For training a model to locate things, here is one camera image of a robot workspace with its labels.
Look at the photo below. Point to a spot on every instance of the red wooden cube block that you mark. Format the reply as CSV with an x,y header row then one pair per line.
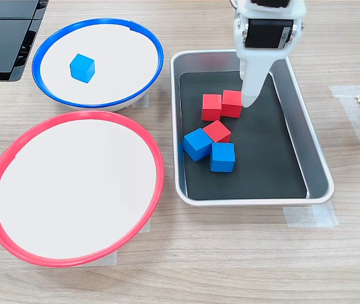
x,y
231,104
212,107
217,130

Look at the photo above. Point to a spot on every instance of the blue wooden cube block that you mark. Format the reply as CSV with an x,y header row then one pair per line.
x,y
82,68
222,157
197,144

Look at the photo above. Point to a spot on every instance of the silver metal tray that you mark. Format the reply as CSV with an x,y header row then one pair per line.
x,y
306,126

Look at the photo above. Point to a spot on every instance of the black tray liner mat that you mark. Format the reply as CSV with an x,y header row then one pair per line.
x,y
262,164

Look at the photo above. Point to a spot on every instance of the clear tape piece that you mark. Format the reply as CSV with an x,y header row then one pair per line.
x,y
111,258
147,226
145,98
309,217

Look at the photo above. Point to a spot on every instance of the blue rimmed white dish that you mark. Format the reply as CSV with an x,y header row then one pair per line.
x,y
116,69

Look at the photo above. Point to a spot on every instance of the red rimmed white dish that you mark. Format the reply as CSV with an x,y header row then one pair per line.
x,y
72,190

